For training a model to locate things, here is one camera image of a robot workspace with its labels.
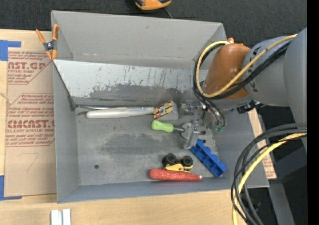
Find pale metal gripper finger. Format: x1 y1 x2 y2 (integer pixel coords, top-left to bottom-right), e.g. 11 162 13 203
183 127 201 150
179 102 200 120

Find small red and yellow box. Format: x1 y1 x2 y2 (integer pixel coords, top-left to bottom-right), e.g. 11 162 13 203
153 100 179 120

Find blue toy brick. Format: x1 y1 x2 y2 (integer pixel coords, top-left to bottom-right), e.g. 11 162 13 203
190 138 228 178

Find yellow toy car, black wheels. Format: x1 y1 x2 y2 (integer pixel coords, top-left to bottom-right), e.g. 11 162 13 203
162 153 194 173

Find grey metal bin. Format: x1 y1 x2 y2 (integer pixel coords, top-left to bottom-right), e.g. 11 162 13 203
51 10 270 204

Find white long plastic tool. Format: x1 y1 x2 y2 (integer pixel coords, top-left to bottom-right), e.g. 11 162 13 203
86 106 156 120

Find brown cardboard board, red print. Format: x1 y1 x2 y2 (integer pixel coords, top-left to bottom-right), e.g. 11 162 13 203
0 28 278 198

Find green-handled metal tool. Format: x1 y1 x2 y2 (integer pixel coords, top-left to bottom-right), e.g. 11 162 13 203
150 119 193 140

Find black cylinder on white bracket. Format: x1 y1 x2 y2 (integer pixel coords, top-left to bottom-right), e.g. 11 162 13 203
236 101 262 114

